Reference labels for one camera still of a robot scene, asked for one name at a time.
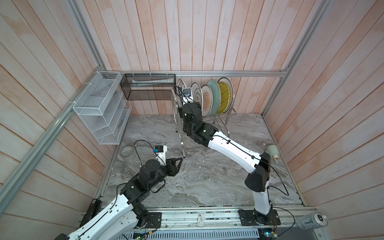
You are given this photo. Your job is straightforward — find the steel two-tier dish rack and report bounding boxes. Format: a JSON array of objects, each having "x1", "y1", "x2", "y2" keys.
[{"x1": 171, "y1": 89, "x2": 237, "y2": 158}]

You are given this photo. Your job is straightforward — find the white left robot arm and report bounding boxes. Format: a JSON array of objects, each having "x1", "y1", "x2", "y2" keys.
[{"x1": 56, "y1": 158, "x2": 183, "y2": 240}]

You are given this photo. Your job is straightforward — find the pale green cup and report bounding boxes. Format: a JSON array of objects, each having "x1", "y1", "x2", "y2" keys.
[{"x1": 266, "y1": 145, "x2": 280, "y2": 163}]

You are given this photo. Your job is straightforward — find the silver drink can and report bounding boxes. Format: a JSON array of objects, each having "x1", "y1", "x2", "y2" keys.
[{"x1": 296, "y1": 213, "x2": 328, "y2": 231}]

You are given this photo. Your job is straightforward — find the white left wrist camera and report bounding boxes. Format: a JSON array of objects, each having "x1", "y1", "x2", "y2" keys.
[{"x1": 154, "y1": 145, "x2": 168, "y2": 166}]

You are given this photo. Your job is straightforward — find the yellow woven plate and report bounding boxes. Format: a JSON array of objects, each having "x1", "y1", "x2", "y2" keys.
[{"x1": 218, "y1": 82, "x2": 231, "y2": 114}]

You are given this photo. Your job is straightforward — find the green rim white plate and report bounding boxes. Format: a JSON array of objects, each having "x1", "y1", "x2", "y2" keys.
[{"x1": 177, "y1": 79, "x2": 186, "y2": 98}]

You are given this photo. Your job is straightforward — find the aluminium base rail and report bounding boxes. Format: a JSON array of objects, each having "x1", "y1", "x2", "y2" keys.
[{"x1": 95, "y1": 206, "x2": 319, "y2": 240}]

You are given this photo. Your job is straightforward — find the white wire mesh shelf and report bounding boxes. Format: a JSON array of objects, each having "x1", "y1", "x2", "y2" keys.
[{"x1": 73, "y1": 71, "x2": 132, "y2": 145}]

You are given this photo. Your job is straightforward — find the small orange sunburst plate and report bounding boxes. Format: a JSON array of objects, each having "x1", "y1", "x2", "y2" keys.
[{"x1": 201, "y1": 85, "x2": 213, "y2": 118}]

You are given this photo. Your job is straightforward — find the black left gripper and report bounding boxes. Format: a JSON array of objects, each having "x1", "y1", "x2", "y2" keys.
[{"x1": 148, "y1": 157, "x2": 183, "y2": 190}]

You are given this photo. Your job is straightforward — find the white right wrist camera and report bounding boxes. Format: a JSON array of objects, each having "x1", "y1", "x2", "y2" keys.
[{"x1": 182, "y1": 88, "x2": 194, "y2": 104}]

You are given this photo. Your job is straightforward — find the black remote-like device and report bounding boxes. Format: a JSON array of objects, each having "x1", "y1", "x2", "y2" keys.
[{"x1": 80, "y1": 199, "x2": 101, "y2": 227}]

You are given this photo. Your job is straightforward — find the white plate with cloud outline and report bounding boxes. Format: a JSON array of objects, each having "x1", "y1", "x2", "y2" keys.
[{"x1": 191, "y1": 82, "x2": 203, "y2": 108}]

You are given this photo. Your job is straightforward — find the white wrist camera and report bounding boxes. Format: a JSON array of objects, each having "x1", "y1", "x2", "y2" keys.
[
  {"x1": 182, "y1": 88, "x2": 194, "y2": 104},
  {"x1": 154, "y1": 145, "x2": 168, "y2": 166}
]

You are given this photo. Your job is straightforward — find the large orange sunburst plate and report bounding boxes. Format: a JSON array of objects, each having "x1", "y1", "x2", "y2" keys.
[{"x1": 218, "y1": 77, "x2": 234, "y2": 113}]

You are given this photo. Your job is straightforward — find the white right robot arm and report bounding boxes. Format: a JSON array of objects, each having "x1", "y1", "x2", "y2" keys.
[{"x1": 178, "y1": 102, "x2": 272, "y2": 225}]

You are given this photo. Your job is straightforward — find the pale green flower plate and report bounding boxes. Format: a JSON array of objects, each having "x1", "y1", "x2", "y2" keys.
[{"x1": 208, "y1": 79, "x2": 221, "y2": 116}]

